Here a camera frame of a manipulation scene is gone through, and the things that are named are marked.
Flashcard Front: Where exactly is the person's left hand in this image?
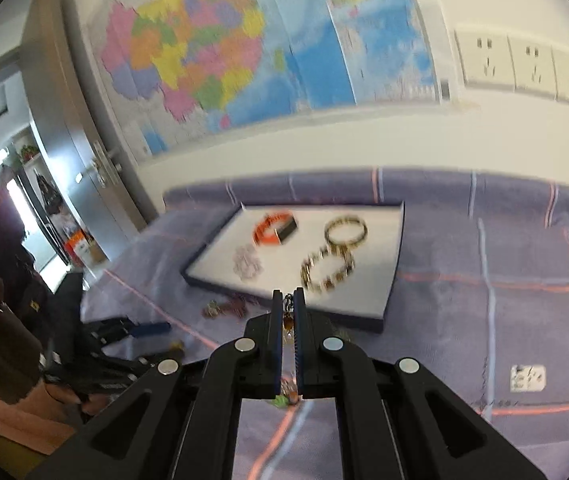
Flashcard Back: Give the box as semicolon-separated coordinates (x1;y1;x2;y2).
67;391;110;413

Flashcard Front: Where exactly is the small white card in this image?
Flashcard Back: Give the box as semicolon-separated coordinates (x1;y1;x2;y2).
511;364;547;393

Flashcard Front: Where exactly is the orange white box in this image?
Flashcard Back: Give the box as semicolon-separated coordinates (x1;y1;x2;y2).
63;230;110;267

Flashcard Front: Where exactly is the person's left forearm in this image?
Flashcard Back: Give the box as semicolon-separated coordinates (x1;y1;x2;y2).
0;372;82;461

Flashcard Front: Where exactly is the mixed bead necklace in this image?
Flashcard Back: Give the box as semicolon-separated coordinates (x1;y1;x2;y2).
277;292;302;406

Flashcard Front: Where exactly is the purple checked blanket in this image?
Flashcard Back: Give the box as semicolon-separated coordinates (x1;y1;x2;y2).
79;167;569;480

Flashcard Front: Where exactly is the clear bead bracelet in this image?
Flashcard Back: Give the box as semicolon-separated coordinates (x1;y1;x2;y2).
232;245;266;281

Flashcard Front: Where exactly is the navy box tray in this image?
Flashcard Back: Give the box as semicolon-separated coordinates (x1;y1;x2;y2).
180;201;406;335

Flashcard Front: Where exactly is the dark red bead bracelet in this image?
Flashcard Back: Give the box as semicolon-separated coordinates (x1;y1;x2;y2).
219;295;251;318

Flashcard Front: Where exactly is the metal door latch plate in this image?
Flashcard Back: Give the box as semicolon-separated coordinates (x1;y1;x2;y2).
92;140;124;190

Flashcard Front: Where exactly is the colourful wall map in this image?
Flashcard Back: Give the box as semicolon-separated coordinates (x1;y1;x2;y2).
87;0;452;158

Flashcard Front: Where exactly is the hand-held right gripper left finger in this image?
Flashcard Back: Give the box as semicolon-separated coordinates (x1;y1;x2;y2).
24;289;285;480

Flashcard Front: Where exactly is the yellow bead bracelet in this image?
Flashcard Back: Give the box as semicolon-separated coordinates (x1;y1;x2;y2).
300;247;355;294

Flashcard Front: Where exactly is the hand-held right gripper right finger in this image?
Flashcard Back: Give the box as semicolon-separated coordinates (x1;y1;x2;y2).
293;287;547;480

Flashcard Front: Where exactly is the purple checked bolster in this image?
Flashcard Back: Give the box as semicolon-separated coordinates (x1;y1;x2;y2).
163;166;569;226

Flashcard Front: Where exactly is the patterned amber bangle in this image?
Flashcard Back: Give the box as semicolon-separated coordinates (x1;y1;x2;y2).
324;215;368;249

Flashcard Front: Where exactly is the orange smartwatch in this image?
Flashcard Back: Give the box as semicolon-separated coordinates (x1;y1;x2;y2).
253;212;298;247

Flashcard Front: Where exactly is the grey door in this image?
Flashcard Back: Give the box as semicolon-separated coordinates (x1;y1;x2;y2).
19;0;162;266

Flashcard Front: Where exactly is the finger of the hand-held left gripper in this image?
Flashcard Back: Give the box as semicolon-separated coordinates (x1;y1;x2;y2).
132;349;185;373
87;316;172;346

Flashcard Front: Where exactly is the hanging black garment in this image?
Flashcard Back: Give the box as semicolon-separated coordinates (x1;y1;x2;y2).
34;170;62;217

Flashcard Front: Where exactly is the metal door handle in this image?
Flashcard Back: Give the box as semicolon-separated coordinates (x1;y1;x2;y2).
75;157;102;184

